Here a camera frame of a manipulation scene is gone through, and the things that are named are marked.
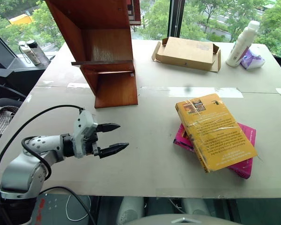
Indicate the dark translucent water bottle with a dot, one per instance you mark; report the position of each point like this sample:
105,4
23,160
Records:
41,54

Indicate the yellow vehicle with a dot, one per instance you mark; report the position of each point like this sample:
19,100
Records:
21,19

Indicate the tall white plastic bottle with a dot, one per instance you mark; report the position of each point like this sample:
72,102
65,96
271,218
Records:
241,42

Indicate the yellow book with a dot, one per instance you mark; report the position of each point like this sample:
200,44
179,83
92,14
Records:
215,131

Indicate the grey robot torso top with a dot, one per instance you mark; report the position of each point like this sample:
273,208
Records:
182,220

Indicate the black window frame post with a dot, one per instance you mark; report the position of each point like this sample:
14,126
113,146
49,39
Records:
176,18

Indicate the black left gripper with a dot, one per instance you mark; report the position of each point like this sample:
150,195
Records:
90,140

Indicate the grey rounded shape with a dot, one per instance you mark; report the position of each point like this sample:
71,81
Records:
195,207
130,209

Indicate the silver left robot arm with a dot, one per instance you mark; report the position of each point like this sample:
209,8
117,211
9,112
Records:
21,168

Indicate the purple and white plastic pack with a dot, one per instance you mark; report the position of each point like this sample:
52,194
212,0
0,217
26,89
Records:
253,59

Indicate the black side desk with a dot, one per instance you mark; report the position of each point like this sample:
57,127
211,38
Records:
23,75

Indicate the checked cloth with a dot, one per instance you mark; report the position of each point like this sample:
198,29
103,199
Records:
1,119

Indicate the black chair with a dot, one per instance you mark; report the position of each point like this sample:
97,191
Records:
4,100

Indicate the black monitor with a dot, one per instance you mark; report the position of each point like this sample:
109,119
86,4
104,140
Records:
1,51

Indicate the brown wooden bookshelf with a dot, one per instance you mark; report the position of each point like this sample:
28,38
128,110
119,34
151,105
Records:
107,51

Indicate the open cardboard box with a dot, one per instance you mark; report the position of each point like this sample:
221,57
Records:
187,52

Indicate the pink book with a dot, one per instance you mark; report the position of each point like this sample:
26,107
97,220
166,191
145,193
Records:
247,133

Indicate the white water bottle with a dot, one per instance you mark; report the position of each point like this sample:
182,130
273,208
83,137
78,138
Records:
31,55

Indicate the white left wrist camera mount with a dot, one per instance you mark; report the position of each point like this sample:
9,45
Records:
83,126

